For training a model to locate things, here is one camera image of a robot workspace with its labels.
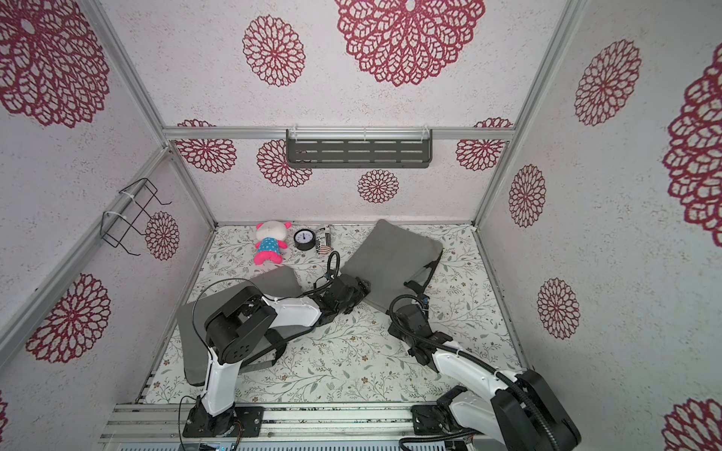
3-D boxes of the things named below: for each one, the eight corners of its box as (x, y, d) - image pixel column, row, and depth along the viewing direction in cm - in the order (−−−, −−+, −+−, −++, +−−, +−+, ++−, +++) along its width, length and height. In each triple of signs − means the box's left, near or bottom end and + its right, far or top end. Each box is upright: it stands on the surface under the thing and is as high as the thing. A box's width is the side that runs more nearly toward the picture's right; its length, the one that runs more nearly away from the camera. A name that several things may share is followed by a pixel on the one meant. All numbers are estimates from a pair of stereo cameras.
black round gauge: (293, 250, 114) (292, 244, 111) (296, 234, 119) (295, 228, 117) (314, 250, 114) (313, 244, 111) (316, 234, 119) (315, 228, 117)
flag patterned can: (316, 255, 113) (315, 249, 110) (319, 231, 121) (318, 225, 118) (332, 255, 113) (331, 249, 110) (333, 231, 121) (333, 225, 118)
